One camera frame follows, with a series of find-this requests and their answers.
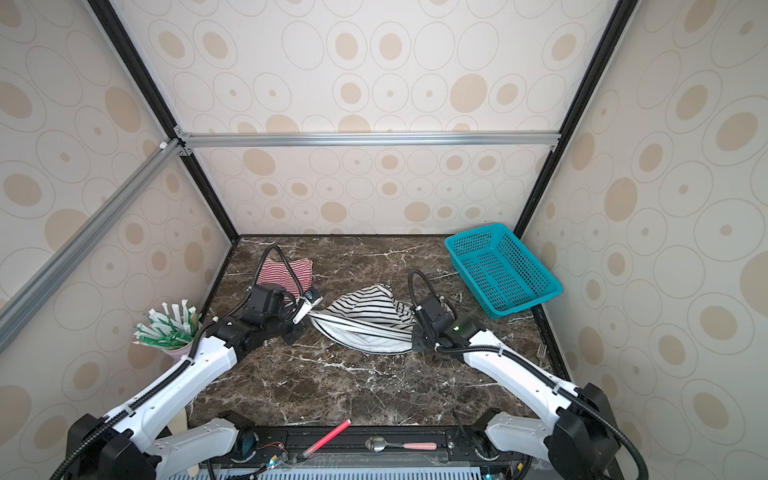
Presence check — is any red white striped tank top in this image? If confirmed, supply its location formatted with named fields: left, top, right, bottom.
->
left=257, top=258, right=313, bottom=296

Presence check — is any black white striped tank top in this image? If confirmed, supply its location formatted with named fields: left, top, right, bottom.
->
left=309, top=284, right=415, bottom=355

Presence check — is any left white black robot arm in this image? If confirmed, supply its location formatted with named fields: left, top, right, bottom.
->
left=51, top=280, right=322, bottom=479

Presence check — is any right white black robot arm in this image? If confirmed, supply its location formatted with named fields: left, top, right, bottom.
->
left=411, top=289, right=649, bottom=479

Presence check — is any teal plastic basket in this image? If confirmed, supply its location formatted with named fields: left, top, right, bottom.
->
left=444, top=224, right=563, bottom=320

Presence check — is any green white straws bundle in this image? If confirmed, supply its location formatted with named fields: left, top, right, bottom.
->
left=133, top=299, right=202, bottom=351

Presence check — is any pink cup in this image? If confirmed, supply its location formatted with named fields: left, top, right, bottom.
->
left=163, top=343, right=192, bottom=362

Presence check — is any pink marker pen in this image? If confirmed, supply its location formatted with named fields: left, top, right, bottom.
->
left=302, top=419, right=351, bottom=459

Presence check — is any pink handled metal spoon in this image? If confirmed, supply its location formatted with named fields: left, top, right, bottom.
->
left=364, top=436, right=437, bottom=453

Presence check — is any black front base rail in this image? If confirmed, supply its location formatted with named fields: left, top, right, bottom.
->
left=107, top=423, right=625, bottom=480

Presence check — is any horizontal aluminium back rail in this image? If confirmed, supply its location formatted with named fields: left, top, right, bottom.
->
left=181, top=131, right=561, bottom=148

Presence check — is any diagonal aluminium left rail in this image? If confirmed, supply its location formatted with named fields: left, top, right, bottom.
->
left=1, top=138, right=181, bottom=350

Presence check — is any right black corner post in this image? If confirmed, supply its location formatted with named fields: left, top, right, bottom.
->
left=514, top=0, right=639, bottom=239

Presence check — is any black corner post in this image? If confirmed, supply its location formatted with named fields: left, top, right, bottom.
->
left=514, top=0, right=639, bottom=239
left=87, top=0, right=240, bottom=244

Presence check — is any left black corner post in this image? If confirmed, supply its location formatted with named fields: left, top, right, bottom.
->
left=87, top=0, right=240, bottom=244

